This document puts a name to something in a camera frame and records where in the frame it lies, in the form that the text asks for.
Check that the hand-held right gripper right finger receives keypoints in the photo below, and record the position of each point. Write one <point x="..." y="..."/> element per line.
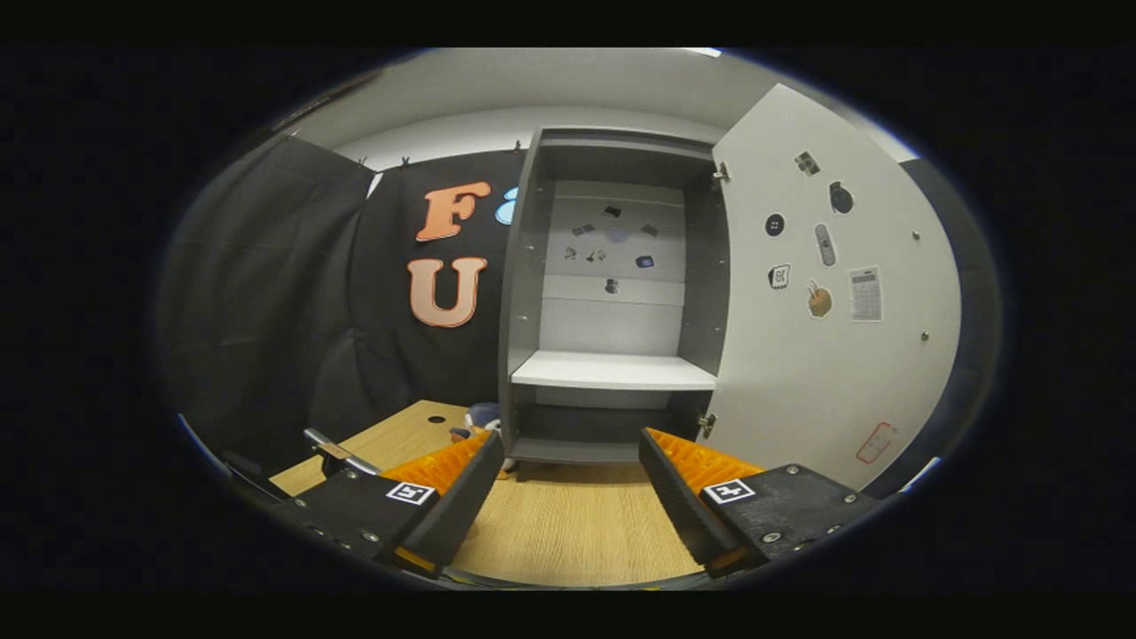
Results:
<point x="679" y="510"/>

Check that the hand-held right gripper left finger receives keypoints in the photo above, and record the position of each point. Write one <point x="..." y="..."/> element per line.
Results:
<point x="461" y="506"/>

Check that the grey cabinet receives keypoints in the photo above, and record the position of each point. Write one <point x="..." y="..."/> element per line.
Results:
<point x="524" y="293"/>

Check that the beige cabinet door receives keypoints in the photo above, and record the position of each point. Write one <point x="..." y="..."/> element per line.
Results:
<point x="887" y="382"/>

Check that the metal door hinge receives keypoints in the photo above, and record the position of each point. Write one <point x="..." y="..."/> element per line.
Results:
<point x="720" y="173"/>
<point x="706" y="424"/>

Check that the plush penguin toy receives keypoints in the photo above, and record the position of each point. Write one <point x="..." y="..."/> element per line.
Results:
<point x="484" y="415"/>

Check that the black backdrop cloth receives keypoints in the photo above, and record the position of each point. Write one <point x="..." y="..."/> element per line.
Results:
<point x="266" y="311"/>

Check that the ceiling light strip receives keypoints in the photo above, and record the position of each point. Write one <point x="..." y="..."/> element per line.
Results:
<point x="703" y="51"/>

